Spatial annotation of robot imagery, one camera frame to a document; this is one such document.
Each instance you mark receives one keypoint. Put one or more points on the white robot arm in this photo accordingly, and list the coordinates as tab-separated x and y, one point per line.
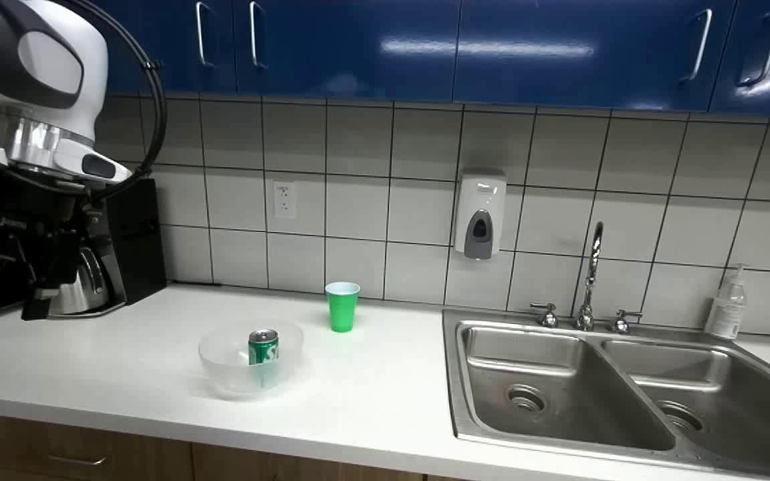
51	90

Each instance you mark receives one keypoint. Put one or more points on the clear soap pump bottle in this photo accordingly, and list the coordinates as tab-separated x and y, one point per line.
729	307

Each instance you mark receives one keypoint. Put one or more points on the blue upper cabinets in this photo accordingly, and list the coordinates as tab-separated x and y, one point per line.
606	54

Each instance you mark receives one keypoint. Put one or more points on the black coffee maker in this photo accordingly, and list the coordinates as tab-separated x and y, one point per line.
123	231

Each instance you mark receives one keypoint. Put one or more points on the wall soap dispenser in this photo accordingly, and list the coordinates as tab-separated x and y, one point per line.
480	215

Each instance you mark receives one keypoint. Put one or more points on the steel coffee carafe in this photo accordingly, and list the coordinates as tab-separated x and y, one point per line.
87	291

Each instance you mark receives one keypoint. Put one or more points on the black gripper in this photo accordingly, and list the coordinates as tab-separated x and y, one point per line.
39	245

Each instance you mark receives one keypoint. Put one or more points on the clear plastic bowl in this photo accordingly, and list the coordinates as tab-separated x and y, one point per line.
231	374

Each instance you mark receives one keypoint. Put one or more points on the green plastic cup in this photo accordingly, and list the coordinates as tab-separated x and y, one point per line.
344	299

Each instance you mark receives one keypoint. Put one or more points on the stainless double sink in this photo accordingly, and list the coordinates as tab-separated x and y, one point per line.
655	395

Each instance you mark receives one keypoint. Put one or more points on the green soda can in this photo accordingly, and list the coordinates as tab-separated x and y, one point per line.
262	346

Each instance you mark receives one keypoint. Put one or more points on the white wall outlet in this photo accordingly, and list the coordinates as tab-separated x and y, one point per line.
284	200

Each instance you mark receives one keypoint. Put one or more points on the chrome sink faucet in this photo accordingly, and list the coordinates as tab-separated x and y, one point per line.
583	315

